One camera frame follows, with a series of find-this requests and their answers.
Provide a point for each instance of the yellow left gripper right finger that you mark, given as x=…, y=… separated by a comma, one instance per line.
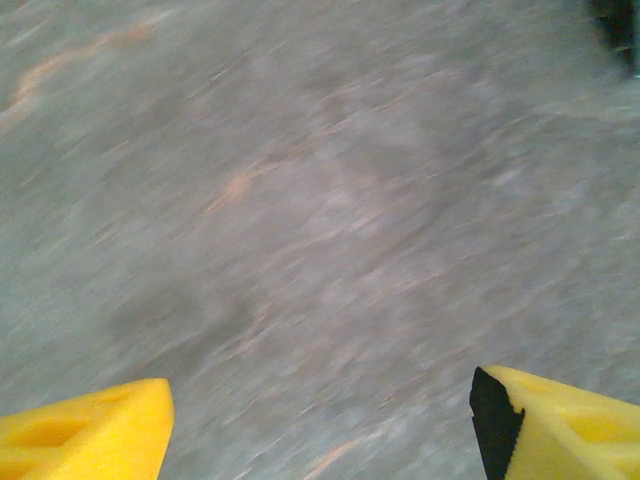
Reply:
x=565, y=435

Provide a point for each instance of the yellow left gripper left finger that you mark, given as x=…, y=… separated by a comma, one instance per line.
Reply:
x=100, y=435

